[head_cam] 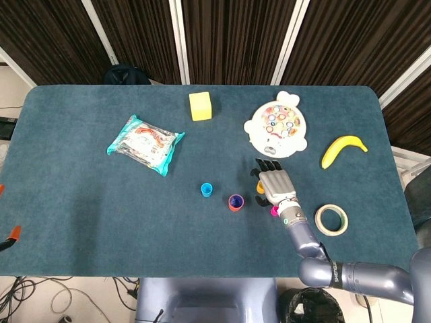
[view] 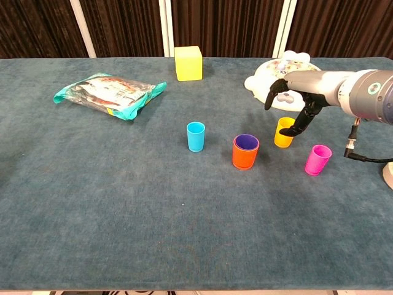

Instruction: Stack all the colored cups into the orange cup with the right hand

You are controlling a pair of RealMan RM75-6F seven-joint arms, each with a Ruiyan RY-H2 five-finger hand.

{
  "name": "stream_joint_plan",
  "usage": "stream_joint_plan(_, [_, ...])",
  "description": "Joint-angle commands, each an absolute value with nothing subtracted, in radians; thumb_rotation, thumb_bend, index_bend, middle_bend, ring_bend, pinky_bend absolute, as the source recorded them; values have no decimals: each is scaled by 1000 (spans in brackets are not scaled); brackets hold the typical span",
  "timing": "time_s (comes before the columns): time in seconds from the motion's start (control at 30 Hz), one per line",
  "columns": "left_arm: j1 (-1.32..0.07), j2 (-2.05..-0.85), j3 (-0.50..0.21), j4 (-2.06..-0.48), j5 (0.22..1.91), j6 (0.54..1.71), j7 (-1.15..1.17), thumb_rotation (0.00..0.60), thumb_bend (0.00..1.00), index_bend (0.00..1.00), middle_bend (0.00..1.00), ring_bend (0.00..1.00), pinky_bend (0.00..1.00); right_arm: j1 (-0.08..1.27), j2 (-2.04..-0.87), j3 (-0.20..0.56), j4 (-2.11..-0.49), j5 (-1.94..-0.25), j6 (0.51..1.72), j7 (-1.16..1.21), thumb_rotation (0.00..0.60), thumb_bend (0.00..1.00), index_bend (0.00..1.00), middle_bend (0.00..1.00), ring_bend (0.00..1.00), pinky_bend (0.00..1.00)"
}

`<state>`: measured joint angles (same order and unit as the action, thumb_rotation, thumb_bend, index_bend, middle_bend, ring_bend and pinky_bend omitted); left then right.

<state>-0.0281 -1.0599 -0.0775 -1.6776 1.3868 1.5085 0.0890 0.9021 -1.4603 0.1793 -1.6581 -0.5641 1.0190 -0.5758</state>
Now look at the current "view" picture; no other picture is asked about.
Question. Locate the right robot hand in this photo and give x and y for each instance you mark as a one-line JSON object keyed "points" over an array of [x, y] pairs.
{"points": [[316, 86]]}

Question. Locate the yellow plastic cup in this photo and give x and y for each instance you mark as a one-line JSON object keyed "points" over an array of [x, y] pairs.
{"points": [[281, 140]]}

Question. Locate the pink plastic cup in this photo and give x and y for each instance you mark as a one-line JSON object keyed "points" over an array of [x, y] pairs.
{"points": [[316, 163]]}

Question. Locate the purple plastic cup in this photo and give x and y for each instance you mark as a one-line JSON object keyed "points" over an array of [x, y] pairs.
{"points": [[247, 142]]}

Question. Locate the blue plastic cup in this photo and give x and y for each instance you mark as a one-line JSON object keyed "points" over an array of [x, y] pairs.
{"points": [[195, 139]]}

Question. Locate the orange plastic cup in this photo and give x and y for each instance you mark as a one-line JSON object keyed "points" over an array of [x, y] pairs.
{"points": [[244, 159]]}

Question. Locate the white bear-shaped plate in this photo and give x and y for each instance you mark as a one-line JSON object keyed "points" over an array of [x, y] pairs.
{"points": [[261, 78]]}

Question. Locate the yellow foam cube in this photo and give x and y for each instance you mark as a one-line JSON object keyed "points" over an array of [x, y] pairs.
{"points": [[188, 66]]}

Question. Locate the teal snack bag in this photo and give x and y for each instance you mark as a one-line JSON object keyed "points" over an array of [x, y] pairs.
{"points": [[107, 95]]}

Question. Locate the teal table cloth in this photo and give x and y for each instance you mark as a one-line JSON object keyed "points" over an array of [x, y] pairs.
{"points": [[122, 199]]}

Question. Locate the white partition post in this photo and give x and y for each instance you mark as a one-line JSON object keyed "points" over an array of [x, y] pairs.
{"points": [[284, 30], [167, 30], [83, 30]]}

